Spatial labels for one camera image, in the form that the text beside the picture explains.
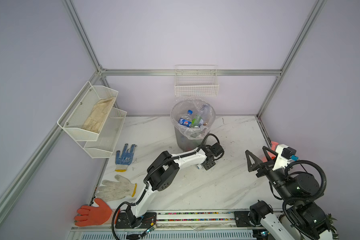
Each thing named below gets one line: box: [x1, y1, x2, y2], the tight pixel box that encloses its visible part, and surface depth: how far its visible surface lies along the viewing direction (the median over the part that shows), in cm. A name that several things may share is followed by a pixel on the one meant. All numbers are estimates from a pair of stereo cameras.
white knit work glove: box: [96, 174, 138, 202], surface depth 85 cm
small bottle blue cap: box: [178, 109, 194, 128], surface depth 90 cm
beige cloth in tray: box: [82, 97, 116, 133], surface depth 80 cm
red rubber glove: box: [74, 198, 113, 227], surface depth 77 cm
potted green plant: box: [325, 213, 339, 240], surface depth 59 cm
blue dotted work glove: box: [115, 143, 138, 173], surface depth 97 cm
